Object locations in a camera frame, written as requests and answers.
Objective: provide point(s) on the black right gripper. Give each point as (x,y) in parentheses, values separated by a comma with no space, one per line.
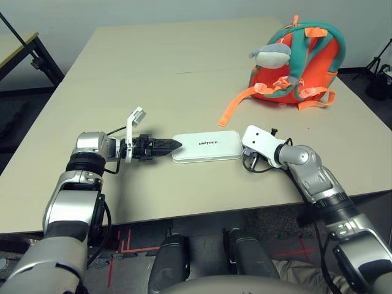
(252,157)

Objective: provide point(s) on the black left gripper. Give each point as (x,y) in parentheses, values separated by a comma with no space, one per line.
(144,148)

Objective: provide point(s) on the white Unitree box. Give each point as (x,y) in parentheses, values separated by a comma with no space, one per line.
(208,147)

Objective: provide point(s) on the grey plush shark toy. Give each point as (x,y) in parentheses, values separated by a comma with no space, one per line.
(272,58)

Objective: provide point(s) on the orange and teal backpack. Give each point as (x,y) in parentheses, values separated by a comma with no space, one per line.
(324,61)

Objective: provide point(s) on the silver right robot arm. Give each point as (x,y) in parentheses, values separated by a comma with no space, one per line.
(306,159)

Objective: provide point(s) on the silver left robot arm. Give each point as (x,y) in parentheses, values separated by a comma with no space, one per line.
(88,144)

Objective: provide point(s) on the dark grey right robot leg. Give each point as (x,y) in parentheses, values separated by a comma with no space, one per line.
(251,254)

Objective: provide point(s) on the dark grey robot leg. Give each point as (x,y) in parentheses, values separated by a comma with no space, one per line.
(170,263)
(251,254)

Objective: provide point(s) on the red angled floor tape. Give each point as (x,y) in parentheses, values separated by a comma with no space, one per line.
(128,250)

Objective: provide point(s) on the dark grey left robot leg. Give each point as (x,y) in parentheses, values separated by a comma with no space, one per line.
(170,263)

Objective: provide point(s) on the khaki trouser leg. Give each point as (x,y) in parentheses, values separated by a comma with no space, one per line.
(294,269)

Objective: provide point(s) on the grey robot torso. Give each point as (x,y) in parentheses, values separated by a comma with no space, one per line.
(229,288)

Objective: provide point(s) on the red straight floor tape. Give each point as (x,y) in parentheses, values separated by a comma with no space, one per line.
(110,272)

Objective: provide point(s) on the black bag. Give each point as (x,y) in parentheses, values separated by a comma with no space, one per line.
(381,85)

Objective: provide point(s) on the black pole with clamp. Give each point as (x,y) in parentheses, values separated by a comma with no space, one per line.
(36,62)

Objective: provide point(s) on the black tripod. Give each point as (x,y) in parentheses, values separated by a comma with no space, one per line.
(375,61)

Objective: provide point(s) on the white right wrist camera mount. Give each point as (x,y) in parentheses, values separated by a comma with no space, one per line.
(257,141)

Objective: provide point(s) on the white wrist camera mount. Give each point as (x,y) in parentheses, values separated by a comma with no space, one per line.
(257,141)
(130,134)

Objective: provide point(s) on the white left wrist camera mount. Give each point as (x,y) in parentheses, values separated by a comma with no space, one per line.
(130,134)

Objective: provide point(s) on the tan side table black frame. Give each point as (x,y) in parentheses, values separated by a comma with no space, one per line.
(15,46)

